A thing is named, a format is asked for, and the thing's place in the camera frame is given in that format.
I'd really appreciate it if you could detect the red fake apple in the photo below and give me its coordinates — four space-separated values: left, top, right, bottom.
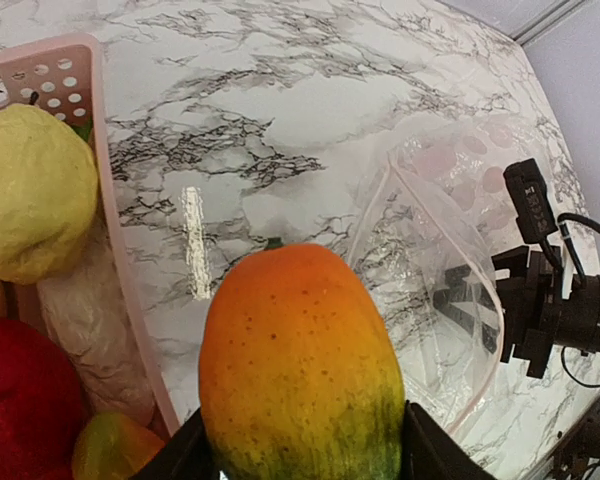
0 318 87 479

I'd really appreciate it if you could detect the pink perforated plastic basket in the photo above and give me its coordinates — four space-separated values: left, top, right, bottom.
0 33 180 439

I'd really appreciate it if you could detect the yellow fake peach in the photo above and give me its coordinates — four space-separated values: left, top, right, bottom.
0 104 99 285

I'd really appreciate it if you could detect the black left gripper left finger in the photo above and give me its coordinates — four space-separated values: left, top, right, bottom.
130 410 215 480

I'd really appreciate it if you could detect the pale green fake cabbage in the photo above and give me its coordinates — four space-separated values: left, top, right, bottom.
37 218 155 426

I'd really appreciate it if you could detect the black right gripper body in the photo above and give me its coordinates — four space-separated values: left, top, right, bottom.
492 246 600 379

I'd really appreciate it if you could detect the clear zip top bag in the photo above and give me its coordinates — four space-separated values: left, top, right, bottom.
346 114 552 433

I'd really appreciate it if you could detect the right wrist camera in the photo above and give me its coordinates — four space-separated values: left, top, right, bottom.
503 158 558 244

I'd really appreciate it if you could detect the orange fake tangerine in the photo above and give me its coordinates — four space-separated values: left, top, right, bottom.
198 243 405 479

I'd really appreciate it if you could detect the red orange fake fruit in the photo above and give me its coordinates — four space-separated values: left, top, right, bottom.
71 412 165 480

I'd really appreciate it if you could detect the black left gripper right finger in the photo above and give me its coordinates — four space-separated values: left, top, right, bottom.
402 401 495 480

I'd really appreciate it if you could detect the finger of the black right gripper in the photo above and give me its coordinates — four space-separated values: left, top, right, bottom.
444 266 494 305
433 292 500 354

